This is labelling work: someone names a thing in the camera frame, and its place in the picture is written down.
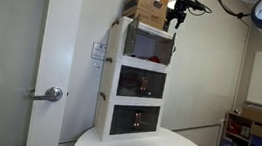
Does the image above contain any small wall sign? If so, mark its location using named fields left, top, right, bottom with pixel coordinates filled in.
left=89, top=40, right=109, bottom=62

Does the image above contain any dark tinted cabinet door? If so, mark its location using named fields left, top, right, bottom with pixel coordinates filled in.
left=108, top=102, right=140, bottom=139
left=134, top=103, right=162, bottom=135
left=140, top=70, right=167, bottom=100
left=115, top=64, right=147, bottom=100

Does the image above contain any red item on shelf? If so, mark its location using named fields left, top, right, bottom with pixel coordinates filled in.
left=225, top=121, right=243, bottom=137

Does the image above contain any thick black cable hose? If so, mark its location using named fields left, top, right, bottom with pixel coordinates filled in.
left=212, top=0, right=259, bottom=22

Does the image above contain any small brown box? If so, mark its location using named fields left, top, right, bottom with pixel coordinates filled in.
left=249, top=123, right=262, bottom=140

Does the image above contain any white stacked storage cabinet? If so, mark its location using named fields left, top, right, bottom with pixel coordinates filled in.
left=90, top=13, right=179, bottom=146

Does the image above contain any flat brown cardboard box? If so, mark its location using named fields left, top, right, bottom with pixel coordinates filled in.
left=239, top=106, right=262, bottom=126

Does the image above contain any silver door lever handle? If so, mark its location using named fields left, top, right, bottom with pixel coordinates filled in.
left=27, top=83, right=65, bottom=106

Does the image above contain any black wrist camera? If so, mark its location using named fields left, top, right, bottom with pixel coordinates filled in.
left=187, top=0, right=206, bottom=12

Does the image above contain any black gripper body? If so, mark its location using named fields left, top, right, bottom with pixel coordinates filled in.
left=173, top=0, right=192, bottom=15

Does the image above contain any red item in cabinet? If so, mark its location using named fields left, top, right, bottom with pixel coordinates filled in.
left=147, top=53, right=162, bottom=65

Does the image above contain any large brown cardboard box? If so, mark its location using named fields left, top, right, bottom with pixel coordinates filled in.
left=120, top=0, right=174, bottom=32

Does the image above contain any thin black cable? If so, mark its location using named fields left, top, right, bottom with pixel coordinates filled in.
left=187, top=2, right=214, bottom=18

